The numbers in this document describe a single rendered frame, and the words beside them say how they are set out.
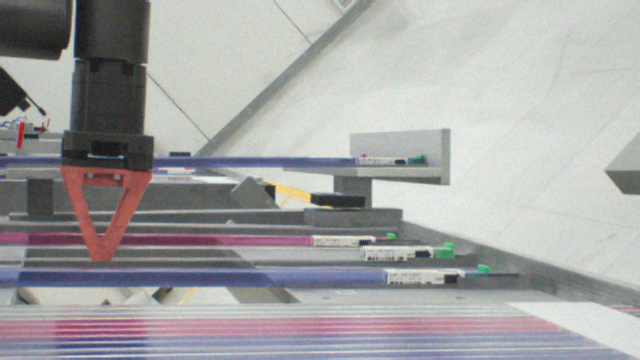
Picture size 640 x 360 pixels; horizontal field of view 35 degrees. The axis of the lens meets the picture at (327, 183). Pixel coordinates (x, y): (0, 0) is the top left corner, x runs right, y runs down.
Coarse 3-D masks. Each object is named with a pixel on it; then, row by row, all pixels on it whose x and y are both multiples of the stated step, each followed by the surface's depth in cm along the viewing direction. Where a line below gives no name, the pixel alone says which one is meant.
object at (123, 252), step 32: (0, 256) 77; (32, 256) 77; (64, 256) 78; (128, 256) 79; (160, 256) 80; (192, 256) 80; (224, 256) 81; (256, 256) 82; (288, 256) 83; (320, 256) 83; (352, 256) 84; (448, 256) 86
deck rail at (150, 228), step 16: (0, 224) 95; (16, 224) 96; (32, 224) 96; (48, 224) 97; (64, 224) 97; (96, 224) 98; (128, 224) 99; (144, 224) 99; (160, 224) 100; (176, 224) 100; (192, 224) 101; (208, 224) 102; (224, 224) 102; (240, 224) 103
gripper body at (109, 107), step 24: (96, 72) 76; (144, 72) 78; (72, 96) 77; (96, 96) 76; (120, 96) 76; (144, 96) 78; (72, 120) 77; (96, 120) 76; (120, 120) 76; (144, 120) 79; (72, 144) 73; (144, 144) 75
